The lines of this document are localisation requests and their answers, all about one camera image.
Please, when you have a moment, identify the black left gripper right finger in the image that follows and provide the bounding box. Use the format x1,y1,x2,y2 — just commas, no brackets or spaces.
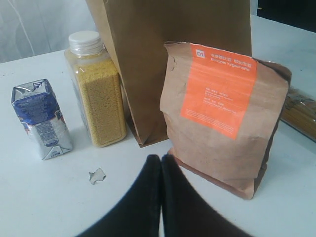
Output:
161,154,247,237

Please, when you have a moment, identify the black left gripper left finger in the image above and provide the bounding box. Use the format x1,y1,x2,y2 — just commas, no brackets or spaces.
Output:
79,155,161,237

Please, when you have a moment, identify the brown coffee pouch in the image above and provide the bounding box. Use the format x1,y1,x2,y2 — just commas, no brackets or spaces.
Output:
160,42,292,199

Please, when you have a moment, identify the brown paper shopping bag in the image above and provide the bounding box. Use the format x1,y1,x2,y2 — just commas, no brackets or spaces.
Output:
87,0,252,147

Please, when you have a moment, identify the small torn plastic scrap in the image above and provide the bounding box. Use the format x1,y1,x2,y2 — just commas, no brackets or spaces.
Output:
89,168,106,185

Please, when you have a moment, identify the yellow grain bottle white cap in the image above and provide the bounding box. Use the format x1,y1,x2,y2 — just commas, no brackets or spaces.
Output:
64,31,126,147

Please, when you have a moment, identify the blue white milk carton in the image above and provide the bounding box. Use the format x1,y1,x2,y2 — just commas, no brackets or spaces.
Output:
11,79,73,160

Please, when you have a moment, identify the spaghetti package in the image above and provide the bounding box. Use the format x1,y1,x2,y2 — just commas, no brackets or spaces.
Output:
281,87,316,142

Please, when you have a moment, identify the white backdrop curtain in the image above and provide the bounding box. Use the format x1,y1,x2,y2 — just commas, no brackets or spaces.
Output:
0,0,96,63

